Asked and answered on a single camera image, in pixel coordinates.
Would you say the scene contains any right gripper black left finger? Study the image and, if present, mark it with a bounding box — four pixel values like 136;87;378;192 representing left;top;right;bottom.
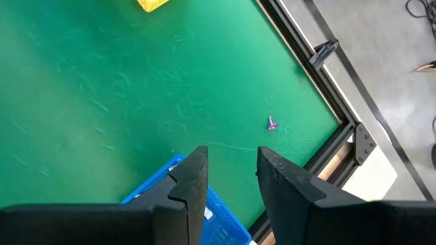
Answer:
0;145;209;245

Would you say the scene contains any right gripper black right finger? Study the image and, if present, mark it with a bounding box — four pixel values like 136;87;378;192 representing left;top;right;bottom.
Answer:
255;146;436;245

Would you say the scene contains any blue plastic basket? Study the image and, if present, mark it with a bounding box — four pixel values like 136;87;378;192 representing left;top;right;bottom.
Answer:
121;154;253;245

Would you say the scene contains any green table mat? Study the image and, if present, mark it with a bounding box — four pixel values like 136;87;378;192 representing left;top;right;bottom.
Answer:
0;0;341;232

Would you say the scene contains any wood-coloured tool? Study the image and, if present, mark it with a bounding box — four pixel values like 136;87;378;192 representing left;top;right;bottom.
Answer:
414;60;436;73

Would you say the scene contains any yellow plastic basket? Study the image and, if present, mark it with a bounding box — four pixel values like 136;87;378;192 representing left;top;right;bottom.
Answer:
136;0;171;14

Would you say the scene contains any black corner bracket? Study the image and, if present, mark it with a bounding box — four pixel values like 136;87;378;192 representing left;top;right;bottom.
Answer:
354;122;377;167

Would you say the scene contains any black aluminium table frame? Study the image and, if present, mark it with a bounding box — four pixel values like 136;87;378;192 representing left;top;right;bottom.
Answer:
247;0;379;245

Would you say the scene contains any black frame bracket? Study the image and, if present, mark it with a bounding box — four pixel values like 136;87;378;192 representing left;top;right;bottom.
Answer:
309;39;340;69

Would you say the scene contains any black floor cable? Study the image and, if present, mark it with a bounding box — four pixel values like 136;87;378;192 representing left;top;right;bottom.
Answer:
405;0;436;42

